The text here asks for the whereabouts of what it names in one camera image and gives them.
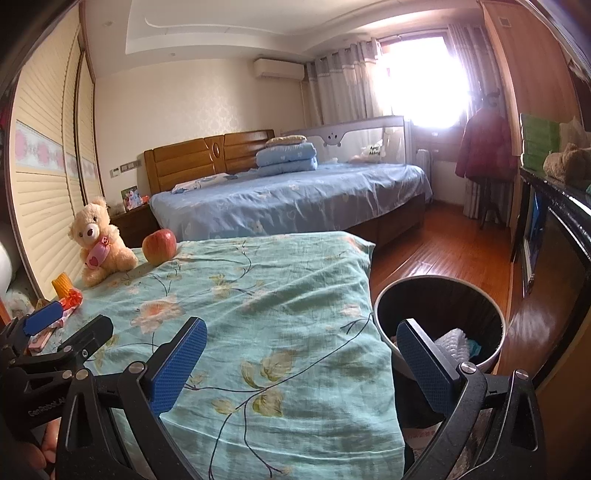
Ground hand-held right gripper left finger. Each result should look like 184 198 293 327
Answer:
55 316 208 480

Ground white rolled bedding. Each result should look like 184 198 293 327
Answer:
0 240 21 296

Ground orange and clear plastic wrapper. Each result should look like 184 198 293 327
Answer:
37 288 84 328

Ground round trash bin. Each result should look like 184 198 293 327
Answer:
373 275 506 374

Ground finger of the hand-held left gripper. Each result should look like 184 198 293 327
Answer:
9 315 115 384
0 299 65 358

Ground dark coat rack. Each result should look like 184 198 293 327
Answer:
473 90 509 229

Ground blue pillows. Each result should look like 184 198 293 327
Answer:
255 142 319 176

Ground white printed bag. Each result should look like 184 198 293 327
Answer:
4 288 40 315

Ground teal floral blanket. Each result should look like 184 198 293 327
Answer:
28 231 407 480

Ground dark red jacket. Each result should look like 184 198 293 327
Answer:
455 108 520 181

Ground grey white curtain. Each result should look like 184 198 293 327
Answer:
305 39 393 123
445 23 502 217

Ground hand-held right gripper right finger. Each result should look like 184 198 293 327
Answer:
396 318 548 480

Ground wooden headboard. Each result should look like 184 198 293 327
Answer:
144 129 275 195

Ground yellow foam fruit net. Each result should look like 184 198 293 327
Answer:
52 273 77 296

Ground bed with blue sheet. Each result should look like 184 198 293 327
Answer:
150 161 432 245

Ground person's left hand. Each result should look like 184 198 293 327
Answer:
25 413 61 468

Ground white plastic bag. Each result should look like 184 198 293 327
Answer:
558 116 591 153

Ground brown plush toy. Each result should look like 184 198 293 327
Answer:
542 143 591 182

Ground bright window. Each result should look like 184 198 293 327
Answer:
383 34 469 130

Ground wooden nightstand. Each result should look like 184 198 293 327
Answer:
110 203 160 247

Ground white printed pillow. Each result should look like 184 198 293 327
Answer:
172 173 236 193

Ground white air conditioner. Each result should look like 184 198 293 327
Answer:
252 58 305 80

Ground white bed guard rail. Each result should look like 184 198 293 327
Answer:
281 115 411 166

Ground white foam fruit net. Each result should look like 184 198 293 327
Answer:
434 328 469 363

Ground cream sliding wardrobe doors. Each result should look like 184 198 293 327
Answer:
9 4 105 296

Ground tall wooden cabinet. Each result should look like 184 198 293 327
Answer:
478 0 591 264

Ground cream teddy bear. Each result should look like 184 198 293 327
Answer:
68 196 138 287

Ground stack of green boxes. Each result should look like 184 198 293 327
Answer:
519 113 561 169

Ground red yellow apple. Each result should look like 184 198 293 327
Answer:
141 228 177 265

